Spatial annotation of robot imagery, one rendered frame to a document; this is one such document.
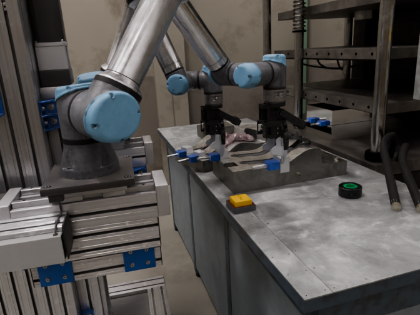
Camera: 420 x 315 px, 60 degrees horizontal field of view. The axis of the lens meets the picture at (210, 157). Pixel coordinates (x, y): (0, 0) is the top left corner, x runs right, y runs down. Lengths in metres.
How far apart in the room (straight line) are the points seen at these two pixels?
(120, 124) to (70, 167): 0.23
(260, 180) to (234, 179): 0.11
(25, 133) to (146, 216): 0.42
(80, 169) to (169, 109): 2.72
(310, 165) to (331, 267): 0.61
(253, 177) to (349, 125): 1.00
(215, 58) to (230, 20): 2.67
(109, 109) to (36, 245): 0.35
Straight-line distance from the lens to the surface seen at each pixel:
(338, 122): 2.22
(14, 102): 1.16
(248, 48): 3.90
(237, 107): 3.90
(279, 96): 1.23
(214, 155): 1.51
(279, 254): 1.03
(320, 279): 0.95
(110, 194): 1.00
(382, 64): 1.80
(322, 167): 1.55
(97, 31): 3.70
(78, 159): 0.97
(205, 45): 1.17
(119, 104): 0.82
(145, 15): 0.90
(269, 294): 1.23
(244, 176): 1.39
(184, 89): 1.32
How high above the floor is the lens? 1.34
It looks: 17 degrees down
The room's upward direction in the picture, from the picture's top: 3 degrees counter-clockwise
